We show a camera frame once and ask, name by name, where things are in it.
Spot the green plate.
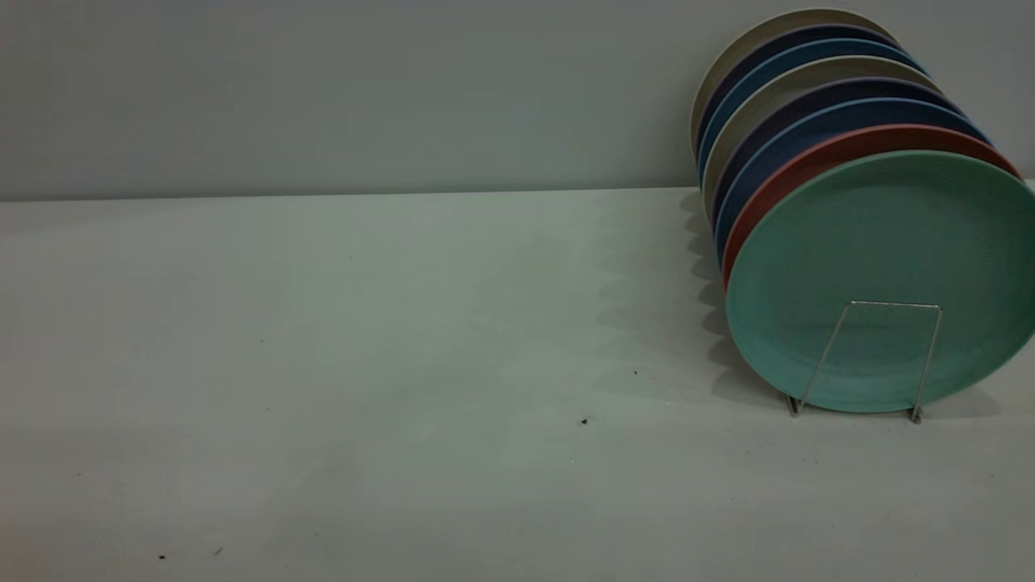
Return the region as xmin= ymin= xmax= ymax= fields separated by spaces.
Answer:
xmin=725 ymin=150 xmax=1035 ymax=414

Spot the dark purple plate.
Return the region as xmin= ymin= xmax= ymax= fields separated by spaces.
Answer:
xmin=694 ymin=23 xmax=898 ymax=154
xmin=710 ymin=77 xmax=963 ymax=227

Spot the metal wire plate rack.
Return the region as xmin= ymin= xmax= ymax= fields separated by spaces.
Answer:
xmin=786 ymin=301 xmax=944 ymax=424

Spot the pink plate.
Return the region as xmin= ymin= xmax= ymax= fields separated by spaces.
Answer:
xmin=721 ymin=124 xmax=1024 ymax=288

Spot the teal blue plate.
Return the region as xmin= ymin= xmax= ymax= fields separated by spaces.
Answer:
xmin=697 ymin=38 xmax=927 ymax=183

